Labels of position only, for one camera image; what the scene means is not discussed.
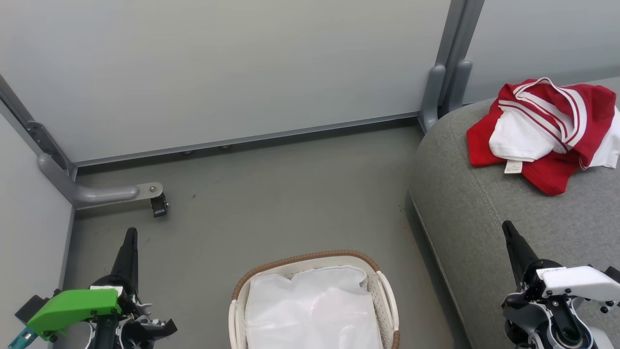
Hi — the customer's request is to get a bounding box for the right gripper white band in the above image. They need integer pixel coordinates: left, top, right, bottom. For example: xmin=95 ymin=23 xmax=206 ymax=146
xmin=502 ymin=220 xmax=620 ymax=304

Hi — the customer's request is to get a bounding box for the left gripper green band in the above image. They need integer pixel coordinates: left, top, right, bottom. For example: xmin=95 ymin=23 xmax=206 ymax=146
xmin=27 ymin=227 xmax=152 ymax=341

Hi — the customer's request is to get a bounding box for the red and white garment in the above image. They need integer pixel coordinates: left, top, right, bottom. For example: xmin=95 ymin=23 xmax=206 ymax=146
xmin=466 ymin=77 xmax=620 ymax=197

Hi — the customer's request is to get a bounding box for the white wicker-rimmed laundry basket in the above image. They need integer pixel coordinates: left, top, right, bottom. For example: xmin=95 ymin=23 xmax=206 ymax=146
xmin=228 ymin=250 xmax=402 ymax=349

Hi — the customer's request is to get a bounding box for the white basket liner cloth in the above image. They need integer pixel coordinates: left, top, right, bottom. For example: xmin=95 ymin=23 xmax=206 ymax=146
xmin=245 ymin=265 xmax=384 ymax=349

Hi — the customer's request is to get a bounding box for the grey fabric sofa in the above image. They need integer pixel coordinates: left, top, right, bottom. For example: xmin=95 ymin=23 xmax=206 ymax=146
xmin=409 ymin=77 xmax=620 ymax=349

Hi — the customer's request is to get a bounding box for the small black caster wheel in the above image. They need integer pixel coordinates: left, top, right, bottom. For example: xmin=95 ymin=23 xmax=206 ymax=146
xmin=151 ymin=192 xmax=170 ymax=218

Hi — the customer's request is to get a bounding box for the long grey partition foot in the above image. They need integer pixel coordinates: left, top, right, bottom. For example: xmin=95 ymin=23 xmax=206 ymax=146
xmin=37 ymin=153 xmax=164 ymax=210

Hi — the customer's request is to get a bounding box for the teal left cable connector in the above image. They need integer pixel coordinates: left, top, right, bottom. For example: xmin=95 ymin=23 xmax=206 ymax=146
xmin=9 ymin=327 xmax=38 ymax=349

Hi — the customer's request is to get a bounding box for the dark grey slanted partition rail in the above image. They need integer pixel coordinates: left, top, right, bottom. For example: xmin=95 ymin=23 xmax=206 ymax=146
xmin=0 ymin=74 xmax=77 ymax=181

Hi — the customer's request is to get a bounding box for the grey upright partition post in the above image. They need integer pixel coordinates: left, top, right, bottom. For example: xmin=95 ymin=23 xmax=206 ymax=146
xmin=435 ymin=0 xmax=485 ymax=105

